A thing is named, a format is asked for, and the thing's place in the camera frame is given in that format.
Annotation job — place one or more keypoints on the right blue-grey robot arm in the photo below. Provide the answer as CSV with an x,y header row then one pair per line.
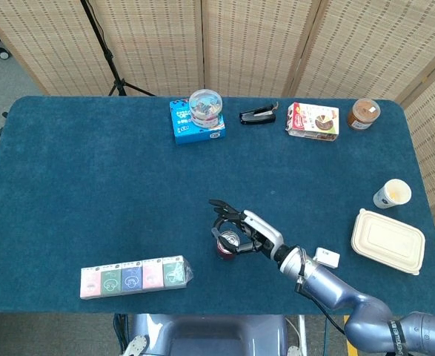
x,y
335,289

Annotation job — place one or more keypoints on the blue-grey robot torso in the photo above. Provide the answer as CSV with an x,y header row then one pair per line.
x,y
209,333

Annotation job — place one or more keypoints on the brown sauce jar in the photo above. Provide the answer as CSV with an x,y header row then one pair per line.
x,y
363,113

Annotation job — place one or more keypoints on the white red cookie box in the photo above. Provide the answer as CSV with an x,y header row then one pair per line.
x,y
313,120

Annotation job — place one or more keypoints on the white paper cup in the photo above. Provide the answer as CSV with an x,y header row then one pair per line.
x,y
393,191

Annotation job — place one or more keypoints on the clear jar of coloured clips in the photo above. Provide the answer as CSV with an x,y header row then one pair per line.
x,y
206,107

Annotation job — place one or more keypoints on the blue cardboard box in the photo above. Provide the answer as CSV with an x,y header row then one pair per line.
x,y
198,134

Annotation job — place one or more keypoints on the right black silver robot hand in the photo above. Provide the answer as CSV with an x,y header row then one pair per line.
x,y
261,231

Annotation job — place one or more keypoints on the black tripod stand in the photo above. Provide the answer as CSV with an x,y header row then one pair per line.
x,y
107,55

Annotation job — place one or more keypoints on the small white box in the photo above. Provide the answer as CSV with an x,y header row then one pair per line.
x,y
328,257

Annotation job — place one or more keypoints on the red soda can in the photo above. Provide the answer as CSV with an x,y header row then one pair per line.
x,y
226,252

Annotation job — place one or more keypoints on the wrapped tissue multipack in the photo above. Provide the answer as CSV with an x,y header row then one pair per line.
x,y
132,279

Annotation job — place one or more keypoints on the blue felt table cloth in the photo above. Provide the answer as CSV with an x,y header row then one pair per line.
x,y
109,185

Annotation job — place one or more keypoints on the beige lidded lunch box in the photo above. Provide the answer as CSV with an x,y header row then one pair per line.
x,y
387,239

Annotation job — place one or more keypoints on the yellow floor tape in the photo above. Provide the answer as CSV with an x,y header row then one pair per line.
x,y
352,350

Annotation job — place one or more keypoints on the black stapler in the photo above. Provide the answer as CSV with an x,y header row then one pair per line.
x,y
256,116

